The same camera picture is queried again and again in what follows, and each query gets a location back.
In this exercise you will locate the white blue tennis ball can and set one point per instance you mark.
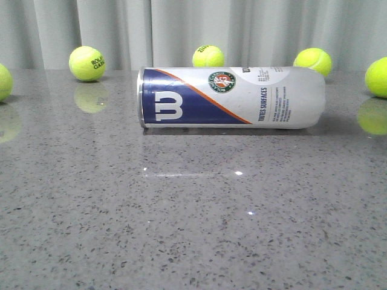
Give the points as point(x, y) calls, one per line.
point(250, 97)

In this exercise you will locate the yellow tennis ball centre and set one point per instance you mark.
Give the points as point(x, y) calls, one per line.
point(208, 56)

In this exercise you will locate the yellow tennis ball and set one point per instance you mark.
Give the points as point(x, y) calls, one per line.
point(6, 82)
point(376, 76)
point(208, 56)

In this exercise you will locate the yellow tennis ball Roland Garros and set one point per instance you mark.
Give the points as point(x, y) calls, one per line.
point(87, 64)

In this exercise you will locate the yellow tennis ball Wilson 3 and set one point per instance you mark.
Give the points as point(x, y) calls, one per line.
point(316, 59)

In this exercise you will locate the yellow tennis ball far right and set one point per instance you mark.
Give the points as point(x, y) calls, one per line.
point(376, 76)

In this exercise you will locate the yellow tennis ball far left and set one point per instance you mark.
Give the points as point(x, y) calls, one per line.
point(6, 82)

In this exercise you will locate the grey pleated curtain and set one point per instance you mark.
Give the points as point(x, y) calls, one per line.
point(133, 34)

